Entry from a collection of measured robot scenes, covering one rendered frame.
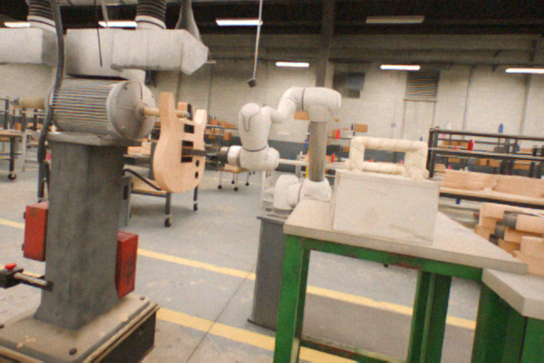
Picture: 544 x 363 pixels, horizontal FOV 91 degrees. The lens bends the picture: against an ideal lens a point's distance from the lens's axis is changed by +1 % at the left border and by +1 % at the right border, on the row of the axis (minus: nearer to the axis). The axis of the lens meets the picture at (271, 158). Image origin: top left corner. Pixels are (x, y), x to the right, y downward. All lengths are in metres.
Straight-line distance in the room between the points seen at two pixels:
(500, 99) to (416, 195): 12.83
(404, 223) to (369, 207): 0.10
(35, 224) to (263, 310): 1.32
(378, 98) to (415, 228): 11.56
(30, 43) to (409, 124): 11.92
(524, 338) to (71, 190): 1.52
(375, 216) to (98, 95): 1.12
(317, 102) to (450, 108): 11.58
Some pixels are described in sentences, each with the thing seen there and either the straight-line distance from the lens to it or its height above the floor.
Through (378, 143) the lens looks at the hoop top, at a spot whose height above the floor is 1.20.
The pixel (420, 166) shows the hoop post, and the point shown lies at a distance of 0.84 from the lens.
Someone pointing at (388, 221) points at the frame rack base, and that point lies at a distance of 0.83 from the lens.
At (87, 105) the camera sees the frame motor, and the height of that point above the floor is 1.24.
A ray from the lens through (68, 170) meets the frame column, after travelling 1.41.
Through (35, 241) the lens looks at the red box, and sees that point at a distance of 1.61.
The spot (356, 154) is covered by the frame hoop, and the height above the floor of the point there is 1.16.
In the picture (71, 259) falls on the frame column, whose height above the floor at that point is 0.59.
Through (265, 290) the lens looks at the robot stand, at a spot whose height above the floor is 0.23.
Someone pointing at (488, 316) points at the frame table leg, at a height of 0.77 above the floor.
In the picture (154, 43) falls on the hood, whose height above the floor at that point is 1.48.
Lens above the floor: 1.16
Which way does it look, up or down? 3 degrees down
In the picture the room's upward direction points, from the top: 6 degrees clockwise
